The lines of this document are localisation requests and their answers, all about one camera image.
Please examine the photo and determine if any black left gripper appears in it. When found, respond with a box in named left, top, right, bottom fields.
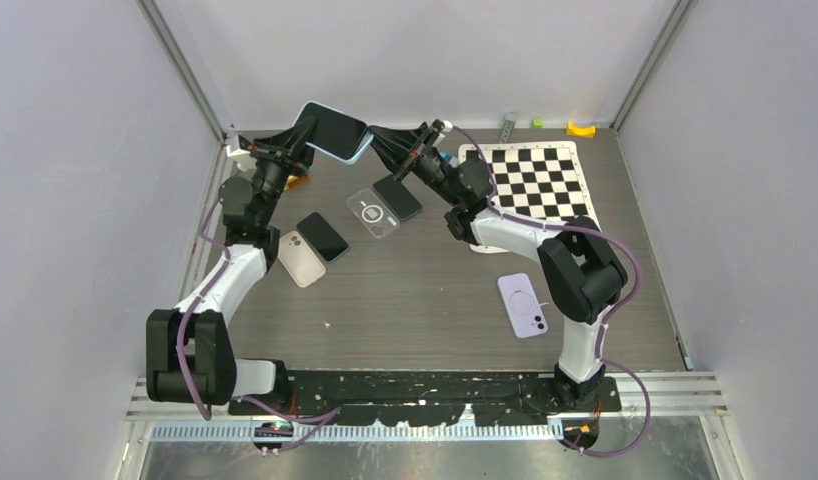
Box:
left=249, top=119, right=322, bottom=227

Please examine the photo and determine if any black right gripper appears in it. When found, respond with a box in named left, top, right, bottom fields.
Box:
left=361, top=128, right=461, bottom=209

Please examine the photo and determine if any light blue phone face up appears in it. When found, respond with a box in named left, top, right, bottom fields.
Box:
left=294, top=101, right=373, bottom=165

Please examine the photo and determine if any teal phone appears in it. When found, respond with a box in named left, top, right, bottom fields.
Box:
left=373, top=175, right=423, bottom=221

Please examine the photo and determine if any clear phone case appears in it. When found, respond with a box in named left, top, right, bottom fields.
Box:
left=346, top=188, right=400, bottom=239

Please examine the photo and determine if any dark phone face up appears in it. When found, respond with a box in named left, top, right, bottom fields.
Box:
left=296, top=212, right=349, bottom=263

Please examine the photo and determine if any cream cased phone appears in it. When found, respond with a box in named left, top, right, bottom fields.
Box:
left=277, top=231, right=326, bottom=288

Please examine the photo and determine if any lilac phone case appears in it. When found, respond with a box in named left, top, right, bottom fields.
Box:
left=497, top=273, right=549, bottom=339

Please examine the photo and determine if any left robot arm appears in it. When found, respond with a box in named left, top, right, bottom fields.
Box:
left=146, top=117, right=316, bottom=419

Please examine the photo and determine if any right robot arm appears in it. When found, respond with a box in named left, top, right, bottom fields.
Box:
left=369, top=120, right=630, bottom=411

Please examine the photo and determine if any yellow orange toy block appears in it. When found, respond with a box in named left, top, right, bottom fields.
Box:
left=284, top=175, right=310, bottom=191

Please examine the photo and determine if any black white chessboard mat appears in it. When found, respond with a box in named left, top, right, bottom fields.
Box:
left=457, top=141, right=597, bottom=222

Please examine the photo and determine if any yellow curved toy piece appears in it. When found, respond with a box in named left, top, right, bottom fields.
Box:
left=566, top=122, right=597, bottom=139

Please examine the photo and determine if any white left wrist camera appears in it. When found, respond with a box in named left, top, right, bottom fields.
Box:
left=225, top=134, right=252, bottom=165

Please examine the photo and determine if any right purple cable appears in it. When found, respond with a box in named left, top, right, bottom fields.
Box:
left=448, top=124, right=652, bottom=458

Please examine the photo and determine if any grey metal bracket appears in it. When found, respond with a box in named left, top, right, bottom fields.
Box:
left=498, top=112, right=518, bottom=143

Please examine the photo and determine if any aluminium frame rail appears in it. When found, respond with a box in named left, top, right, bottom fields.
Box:
left=120, top=129, right=728, bottom=480

